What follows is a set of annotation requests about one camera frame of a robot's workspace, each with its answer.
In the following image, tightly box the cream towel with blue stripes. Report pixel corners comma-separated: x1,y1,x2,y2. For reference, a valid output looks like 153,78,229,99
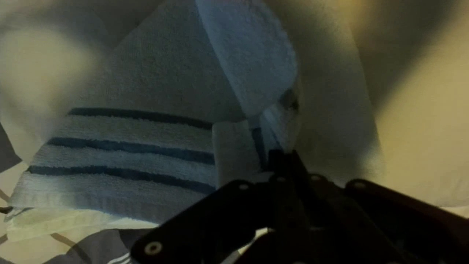
0,0,469,232

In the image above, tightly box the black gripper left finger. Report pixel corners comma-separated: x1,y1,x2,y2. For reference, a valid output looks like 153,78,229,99
130,149,297,264

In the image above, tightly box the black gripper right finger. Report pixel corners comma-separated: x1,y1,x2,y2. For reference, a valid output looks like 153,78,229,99
288,149,469,264

